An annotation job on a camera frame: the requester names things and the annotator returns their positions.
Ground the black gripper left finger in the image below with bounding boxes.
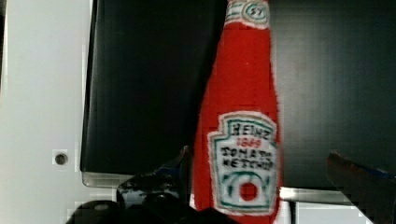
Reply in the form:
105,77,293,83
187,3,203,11
65,147,239,224

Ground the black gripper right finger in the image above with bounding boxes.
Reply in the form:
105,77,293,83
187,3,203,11
326,153,396,224

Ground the red plush ketchup bottle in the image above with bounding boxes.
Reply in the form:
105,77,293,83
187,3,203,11
192,0,282,224

